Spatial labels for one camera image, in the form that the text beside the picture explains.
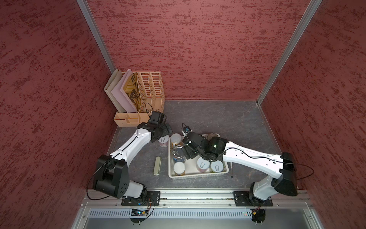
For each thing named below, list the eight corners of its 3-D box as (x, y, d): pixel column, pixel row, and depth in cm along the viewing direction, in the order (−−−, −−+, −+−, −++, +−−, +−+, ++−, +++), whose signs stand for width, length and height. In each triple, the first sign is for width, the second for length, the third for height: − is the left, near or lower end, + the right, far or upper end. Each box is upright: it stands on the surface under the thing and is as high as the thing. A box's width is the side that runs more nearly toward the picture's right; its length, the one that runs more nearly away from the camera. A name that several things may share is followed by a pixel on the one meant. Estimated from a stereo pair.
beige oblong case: (153, 175, 83) (152, 174, 81) (156, 158, 90) (155, 156, 88) (159, 175, 83) (159, 174, 81) (162, 158, 90) (161, 156, 88)
